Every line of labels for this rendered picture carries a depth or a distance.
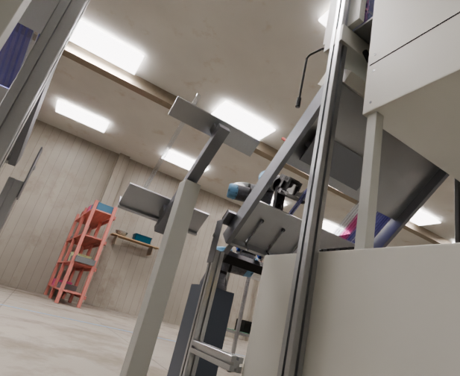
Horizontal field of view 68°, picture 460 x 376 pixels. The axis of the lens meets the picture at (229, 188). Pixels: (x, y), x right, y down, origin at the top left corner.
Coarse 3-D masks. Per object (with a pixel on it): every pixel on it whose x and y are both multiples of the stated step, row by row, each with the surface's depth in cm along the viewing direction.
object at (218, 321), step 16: (192, 288) 185; (192, 304) 178; (224, 304) 177; (192, 320) 171; (208, 320) 171; (224, 320) 175; (208, 336) 169; (224, 336) 173; (176, 352) 173; (176, 368) 167; (208, 368) 166
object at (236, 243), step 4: (236, 240) 137; (232, 244) 133; (236, 244) 134; (240, 244) 136; (244, 244) 137; (248, 244) 140; (244, 248) 135; (248, 248) 136; (252, 248) 138; (256, 248) 140; (260, 248) 142; (252, 252) 137; (256, 252) 138; (260, 252) 139; (264, 252) 141; (268, 252) 144; (264, 256) 140
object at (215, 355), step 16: (336, 0) 128; (352, 0) 118; (352, 16) 114; (368, 32) 113; (208, 256) 130; (192, 352) 114; (208, 352) 108; (224, 352) 99; (224, 368) 96; (240, 368) 95
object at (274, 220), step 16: (256, 208) 132; (272, 208) 134; (256, 224) 136; (272, 224) 138; (288, 224) 139; (240, 240) 138; (256, 240) 140; (272, 240) 142; (288, 240) 144; (336, 240) 150
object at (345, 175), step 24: (360, 96) 119; (360, 120) 124; (312, 144) 120; (336, 144) 122; (360, 144) 128; (384, 144) 131; (336, 168) 127; (360, 168) 129; (384, 168) 136; (408, 168) 139; (432, 168) 142; (384, 192) 142; (408, 192) 145
